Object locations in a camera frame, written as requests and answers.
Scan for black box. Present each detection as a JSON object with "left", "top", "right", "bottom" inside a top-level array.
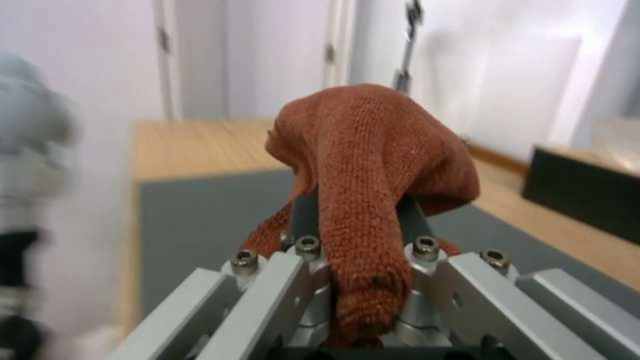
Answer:
[{"left": 519, "top": 145, "right": 640, "bottom": 223}]

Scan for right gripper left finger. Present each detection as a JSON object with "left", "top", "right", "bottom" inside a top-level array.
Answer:
[{"left": 107, "top": 189, "right": 334, "bottom": 360}]

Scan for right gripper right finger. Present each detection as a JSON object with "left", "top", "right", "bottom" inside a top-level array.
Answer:
[{"left": 394, "top": 196, "right": 640, "bottom": 360}]

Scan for white door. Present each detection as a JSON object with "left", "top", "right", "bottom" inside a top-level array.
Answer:
[{"left": 152, "top": 0, "right": 351, "bottom": 121}]

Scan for dark grey table mat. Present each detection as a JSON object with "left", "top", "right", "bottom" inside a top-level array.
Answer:
[{"left": 138, "top": 169, "right": 640, "bottom": 320}]

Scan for grey tripod stand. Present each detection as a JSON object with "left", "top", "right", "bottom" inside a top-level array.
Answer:
[{"left": 391, "top": 0, "right": 427, "bottom": 94}]

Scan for white leaning board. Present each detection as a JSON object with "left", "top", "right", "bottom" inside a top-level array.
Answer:
[{"left": 424, "top": 34, "right": 585, "bottom": 152}]

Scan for brown knitted towel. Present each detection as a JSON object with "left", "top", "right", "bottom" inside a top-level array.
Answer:
[{"left": 239, "top": 83, "right": 482, "bottom": 348}]

